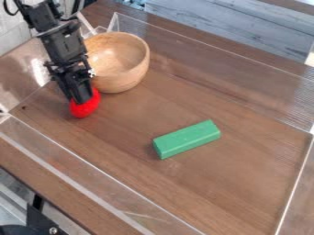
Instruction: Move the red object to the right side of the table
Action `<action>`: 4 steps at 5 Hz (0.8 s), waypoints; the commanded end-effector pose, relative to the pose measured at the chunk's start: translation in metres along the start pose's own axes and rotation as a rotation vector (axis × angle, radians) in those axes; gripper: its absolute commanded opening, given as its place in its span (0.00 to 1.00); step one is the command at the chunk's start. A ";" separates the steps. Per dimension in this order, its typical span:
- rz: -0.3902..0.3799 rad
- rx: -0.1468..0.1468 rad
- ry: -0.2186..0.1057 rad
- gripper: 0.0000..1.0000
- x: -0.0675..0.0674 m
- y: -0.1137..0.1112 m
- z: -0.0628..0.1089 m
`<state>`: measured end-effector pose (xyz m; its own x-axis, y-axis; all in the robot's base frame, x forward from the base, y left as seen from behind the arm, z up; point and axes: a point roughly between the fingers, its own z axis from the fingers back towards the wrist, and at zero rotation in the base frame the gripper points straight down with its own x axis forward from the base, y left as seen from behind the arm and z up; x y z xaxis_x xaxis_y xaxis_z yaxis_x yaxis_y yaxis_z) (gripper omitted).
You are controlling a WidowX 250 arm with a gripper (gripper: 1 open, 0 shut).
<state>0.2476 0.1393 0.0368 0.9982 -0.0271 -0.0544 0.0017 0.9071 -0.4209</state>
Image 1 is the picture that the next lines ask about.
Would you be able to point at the red felt strawberry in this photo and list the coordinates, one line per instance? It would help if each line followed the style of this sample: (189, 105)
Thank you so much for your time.
(83, 110)

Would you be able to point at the green rectangular block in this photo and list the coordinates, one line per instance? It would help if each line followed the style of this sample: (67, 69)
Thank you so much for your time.
(185, 139)

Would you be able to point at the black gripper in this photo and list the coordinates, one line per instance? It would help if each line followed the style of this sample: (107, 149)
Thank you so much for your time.
(60, 36)

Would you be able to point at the wooden bowl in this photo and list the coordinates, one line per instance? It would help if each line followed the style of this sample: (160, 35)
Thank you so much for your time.
(119, 57)

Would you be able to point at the clear acrylic enclosure wall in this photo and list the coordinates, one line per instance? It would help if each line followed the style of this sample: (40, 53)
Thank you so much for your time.
(242, 185)

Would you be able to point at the black clamp mount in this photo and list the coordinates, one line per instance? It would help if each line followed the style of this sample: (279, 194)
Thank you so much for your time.
(28, 213)

